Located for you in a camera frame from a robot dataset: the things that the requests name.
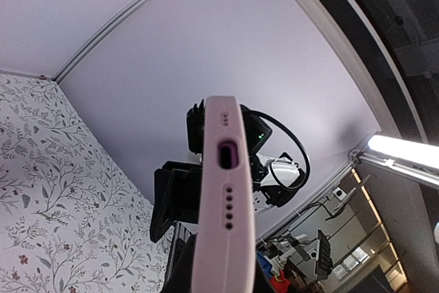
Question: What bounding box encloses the right aluminium frame post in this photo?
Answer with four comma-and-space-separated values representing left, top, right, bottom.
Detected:
52, 0, 151, 84

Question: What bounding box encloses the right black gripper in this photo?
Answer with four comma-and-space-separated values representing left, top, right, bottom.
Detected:
150, 105, 305, 242

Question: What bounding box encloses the ceiling light strip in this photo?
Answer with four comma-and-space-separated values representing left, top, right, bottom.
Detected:
367, 135, 438, 170

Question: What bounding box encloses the phone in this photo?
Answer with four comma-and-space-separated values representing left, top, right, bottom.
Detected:
191, 96, 257, 292

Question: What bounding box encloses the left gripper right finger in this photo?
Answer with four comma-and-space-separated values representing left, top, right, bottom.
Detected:
254, 263, 274, 293

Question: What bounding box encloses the floral patterned table mat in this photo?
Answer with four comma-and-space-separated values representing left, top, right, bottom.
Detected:
1, 74, 171, 292

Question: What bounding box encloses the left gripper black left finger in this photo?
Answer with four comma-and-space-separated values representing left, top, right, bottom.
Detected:
163, 235, 196, 293

